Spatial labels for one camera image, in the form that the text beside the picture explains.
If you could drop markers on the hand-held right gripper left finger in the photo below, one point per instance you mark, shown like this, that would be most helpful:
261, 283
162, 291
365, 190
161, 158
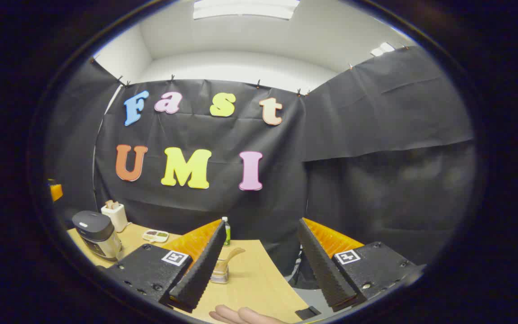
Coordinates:
200, 270

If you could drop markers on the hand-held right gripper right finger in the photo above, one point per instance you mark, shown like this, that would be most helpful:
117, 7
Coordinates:
322, 265

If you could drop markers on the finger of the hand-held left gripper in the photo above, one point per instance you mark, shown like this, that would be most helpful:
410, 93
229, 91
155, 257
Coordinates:
55, 192

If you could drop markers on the clear chopstick holder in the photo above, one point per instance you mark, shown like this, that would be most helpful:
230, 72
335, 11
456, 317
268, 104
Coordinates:
221, 275

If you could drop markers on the wooden spoon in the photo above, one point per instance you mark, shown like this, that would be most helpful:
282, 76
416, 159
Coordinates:
232, 255

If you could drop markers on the grey rice cooker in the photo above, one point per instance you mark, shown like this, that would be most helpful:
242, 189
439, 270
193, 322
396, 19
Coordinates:
95, 229

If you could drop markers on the green drink bottle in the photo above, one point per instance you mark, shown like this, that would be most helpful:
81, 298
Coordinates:
227, 231

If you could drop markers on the white divided grain tray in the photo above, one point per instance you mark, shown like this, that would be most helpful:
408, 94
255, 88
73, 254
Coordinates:
155, 236

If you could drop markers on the white toaster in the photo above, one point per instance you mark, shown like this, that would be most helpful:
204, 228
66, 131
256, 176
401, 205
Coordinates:
117, 219

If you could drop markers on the black backdrop cloth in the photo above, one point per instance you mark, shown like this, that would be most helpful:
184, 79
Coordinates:
353, 157

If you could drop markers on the small ceiling light panel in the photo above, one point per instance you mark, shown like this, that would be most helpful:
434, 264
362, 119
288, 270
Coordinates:
382, 48

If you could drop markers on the large ceiling light panel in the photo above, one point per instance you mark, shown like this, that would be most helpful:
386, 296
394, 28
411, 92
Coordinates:
245, 9

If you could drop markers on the small black bracket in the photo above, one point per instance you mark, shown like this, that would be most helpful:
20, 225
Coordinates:
307, 312

